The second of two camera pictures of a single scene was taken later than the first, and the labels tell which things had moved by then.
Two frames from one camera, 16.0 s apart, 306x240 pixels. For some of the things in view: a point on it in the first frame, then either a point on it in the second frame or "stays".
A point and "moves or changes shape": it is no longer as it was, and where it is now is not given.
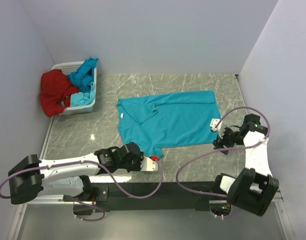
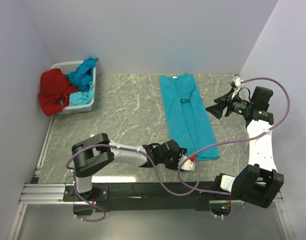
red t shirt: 56,90 stays
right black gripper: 219,143 to 217,110
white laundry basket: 68,67 stays
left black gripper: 138,168 to 183,151
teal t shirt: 155,120 moves or changes shape
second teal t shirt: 83,78 stays
